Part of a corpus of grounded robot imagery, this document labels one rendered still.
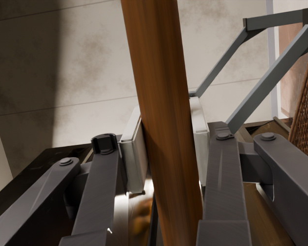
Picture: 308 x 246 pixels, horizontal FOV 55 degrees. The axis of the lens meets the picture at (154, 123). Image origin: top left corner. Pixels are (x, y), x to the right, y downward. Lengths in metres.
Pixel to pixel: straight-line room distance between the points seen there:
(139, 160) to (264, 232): 0.84
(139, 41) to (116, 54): 3.72
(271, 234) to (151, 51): 0.84
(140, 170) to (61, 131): 4.14
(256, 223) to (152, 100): 0.87
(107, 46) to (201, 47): 1.17
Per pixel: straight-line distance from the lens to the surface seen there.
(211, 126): 0.17
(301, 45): 0.60
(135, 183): 0.15
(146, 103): 0.16
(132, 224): 0.92
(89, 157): 1.61
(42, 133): 4.41
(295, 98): 1.79
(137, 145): 0.15
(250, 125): 1.83
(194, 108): 0.18
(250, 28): 1.05
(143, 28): 0.16
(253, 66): 3.95
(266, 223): 0.99
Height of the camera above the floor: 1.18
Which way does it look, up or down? 6 degrees up
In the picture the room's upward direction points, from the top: 98 degrees counter-clockwise
